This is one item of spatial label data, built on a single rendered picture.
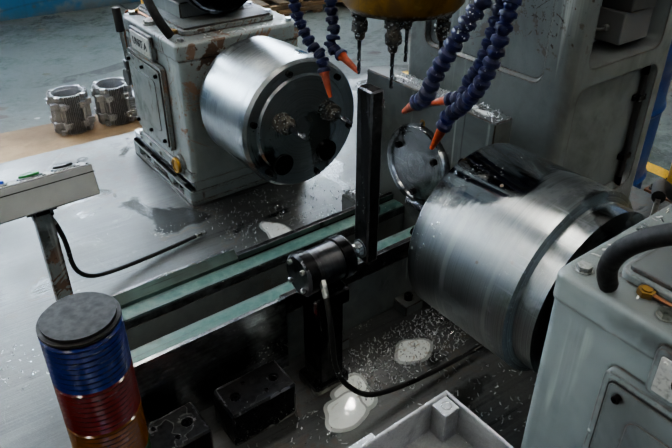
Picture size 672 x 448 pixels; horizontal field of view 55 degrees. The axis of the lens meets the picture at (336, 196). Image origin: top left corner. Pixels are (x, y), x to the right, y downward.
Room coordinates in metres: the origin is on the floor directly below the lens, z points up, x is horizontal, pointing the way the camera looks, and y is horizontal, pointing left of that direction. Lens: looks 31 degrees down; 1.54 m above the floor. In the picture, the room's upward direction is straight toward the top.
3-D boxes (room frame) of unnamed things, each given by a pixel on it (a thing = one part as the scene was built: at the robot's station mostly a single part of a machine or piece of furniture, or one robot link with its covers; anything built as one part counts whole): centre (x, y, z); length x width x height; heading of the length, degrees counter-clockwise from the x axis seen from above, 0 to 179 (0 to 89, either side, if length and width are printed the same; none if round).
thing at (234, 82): (1.21, 0.15, 1.04); 0.37 x 0.25 x 0.25; 37
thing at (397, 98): (1.02, -0.19, 0.97); 0.30 x 0.11 x 0.34; 37
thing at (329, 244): (0.78, -0.15, 0.92); 0.45 x 0.13 x 0.24; 127
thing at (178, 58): (1.41, 0.29, 0.99); 0.35 x 0.31 x 0.37; 37
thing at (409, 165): (0.98, -0.14, 1.02); 0.15 x 0.02 x 0.15; 37
